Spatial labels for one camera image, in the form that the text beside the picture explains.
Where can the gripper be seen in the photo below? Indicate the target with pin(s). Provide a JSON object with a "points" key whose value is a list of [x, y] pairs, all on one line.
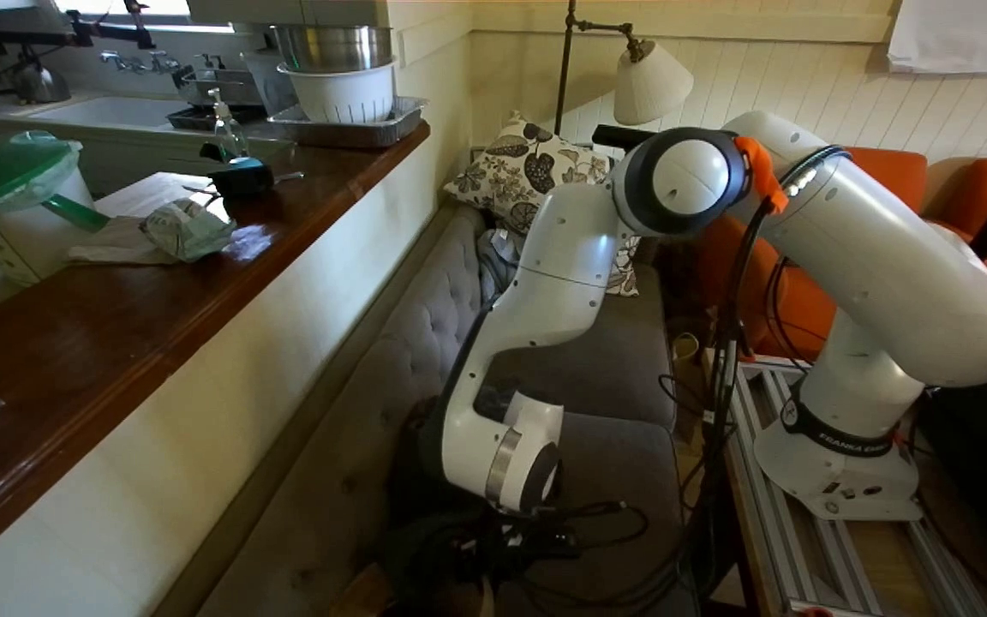
{"points": [[519, 540]]}

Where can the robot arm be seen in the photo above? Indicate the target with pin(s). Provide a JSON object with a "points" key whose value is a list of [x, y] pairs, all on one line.
{"points": [[888, 274]]}

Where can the grey tufted sofa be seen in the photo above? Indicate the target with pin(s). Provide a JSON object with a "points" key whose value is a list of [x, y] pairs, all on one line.
{"points": [[596, 368]]}

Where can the grey cloth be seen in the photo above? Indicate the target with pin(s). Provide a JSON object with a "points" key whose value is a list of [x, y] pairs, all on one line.
{"points": [[498, 261]]}

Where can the steel bowl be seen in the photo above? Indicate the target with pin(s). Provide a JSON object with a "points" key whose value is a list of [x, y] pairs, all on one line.
{"points": [[331, 47]]}

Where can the yellow cup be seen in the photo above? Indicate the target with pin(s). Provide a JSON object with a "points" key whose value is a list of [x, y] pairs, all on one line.
{"points": [[685, 350]]}

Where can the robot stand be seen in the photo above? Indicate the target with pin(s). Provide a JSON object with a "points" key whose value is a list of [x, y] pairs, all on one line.
{"points": [[810, 557]]}

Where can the orange armchair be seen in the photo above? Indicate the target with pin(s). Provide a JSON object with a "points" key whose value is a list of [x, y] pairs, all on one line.
{"points": [[802, 300]]}

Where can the leaf patterned pillow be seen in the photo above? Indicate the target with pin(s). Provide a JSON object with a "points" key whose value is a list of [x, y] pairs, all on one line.
{"points": [[515, 167]]}

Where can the foil tray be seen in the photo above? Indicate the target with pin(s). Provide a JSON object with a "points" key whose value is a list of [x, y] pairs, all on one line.
{"points": [[373, 130]]}

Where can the crumpled packet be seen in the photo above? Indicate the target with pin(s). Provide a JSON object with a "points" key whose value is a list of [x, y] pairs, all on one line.
{"points": [[189, 230]]}

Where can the wooden counter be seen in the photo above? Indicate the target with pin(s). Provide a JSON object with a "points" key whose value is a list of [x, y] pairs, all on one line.
{"points": [[116, 326]]}

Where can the black tape measure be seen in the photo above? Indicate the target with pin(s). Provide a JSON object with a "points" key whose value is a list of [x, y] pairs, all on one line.
{"points": [[241, 178]]}

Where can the floor lamp with white shade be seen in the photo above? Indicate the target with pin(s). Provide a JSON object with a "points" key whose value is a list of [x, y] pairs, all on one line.
{"points": [[652, 86]]}

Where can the white colander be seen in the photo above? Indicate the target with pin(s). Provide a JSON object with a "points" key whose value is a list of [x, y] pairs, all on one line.
{"points": [[343, 94]]}

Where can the clear pump bottle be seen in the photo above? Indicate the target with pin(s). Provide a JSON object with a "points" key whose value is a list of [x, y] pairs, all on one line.
{"points": [[226, 133]]}

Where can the white paper napkin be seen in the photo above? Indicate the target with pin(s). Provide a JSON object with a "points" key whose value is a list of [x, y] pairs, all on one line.
{"points": [[108, 244]]}

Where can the dish rack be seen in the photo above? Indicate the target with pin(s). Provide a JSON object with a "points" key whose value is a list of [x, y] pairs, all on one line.
{"points": [[219, 86]]}

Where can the white bucket with green lid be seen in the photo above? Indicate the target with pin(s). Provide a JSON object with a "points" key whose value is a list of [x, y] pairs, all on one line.
{"points": [[22, 223]]}

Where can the white sink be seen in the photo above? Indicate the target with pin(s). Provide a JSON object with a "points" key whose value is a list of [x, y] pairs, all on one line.
{"points": [[108, 111]]}

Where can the tap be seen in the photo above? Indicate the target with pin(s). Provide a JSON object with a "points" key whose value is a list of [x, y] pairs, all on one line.
{"points": [[138, 62]]}

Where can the steel kettle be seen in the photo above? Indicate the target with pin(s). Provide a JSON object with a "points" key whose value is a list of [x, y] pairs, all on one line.
{"points": [[39, 86]]}

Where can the white window blind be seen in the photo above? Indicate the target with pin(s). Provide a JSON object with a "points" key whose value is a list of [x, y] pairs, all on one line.
{"points": [[965, 34]]}

